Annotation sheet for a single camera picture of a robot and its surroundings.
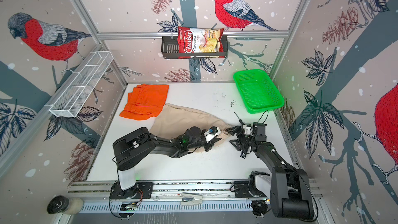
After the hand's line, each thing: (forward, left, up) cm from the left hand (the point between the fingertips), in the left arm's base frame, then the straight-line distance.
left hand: (220, 138), depth 81 cm
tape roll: (-28, +68, +1) cm, 73 cm away
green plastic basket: (+40, -33, -9) cm, 53 cm away
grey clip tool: (-26, +16, -7) cm, 32 cm away
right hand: (+2, -4, -3) cm, 5 cm away
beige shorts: (+16, +29, -10) cm, 35 cm away
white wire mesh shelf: (+21, +72, +21) cm, 78 cm away
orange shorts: (+32, +50, -8) cm, 60 cm away
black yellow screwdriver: (+14, -16, -9) cm, 23 cm away
